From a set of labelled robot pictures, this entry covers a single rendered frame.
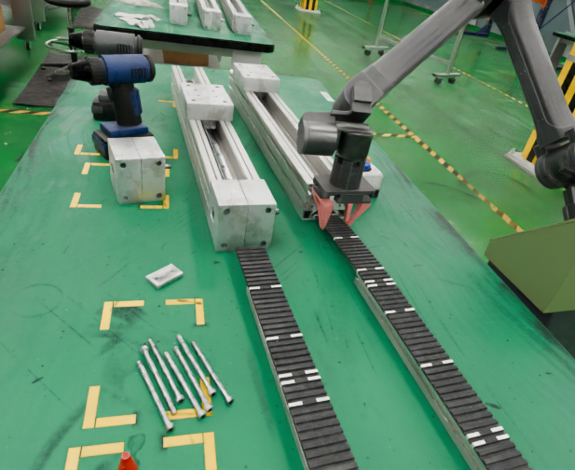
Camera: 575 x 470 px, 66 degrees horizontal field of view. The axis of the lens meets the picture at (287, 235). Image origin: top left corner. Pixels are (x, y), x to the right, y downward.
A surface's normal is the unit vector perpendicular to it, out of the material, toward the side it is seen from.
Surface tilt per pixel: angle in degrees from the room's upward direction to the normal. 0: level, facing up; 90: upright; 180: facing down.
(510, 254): 90
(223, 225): 90
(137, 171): 90
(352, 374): 0
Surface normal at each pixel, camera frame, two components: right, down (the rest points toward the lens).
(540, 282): -0.96, 0.03
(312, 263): 0.15, -0.82
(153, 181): 0.44, 0.55
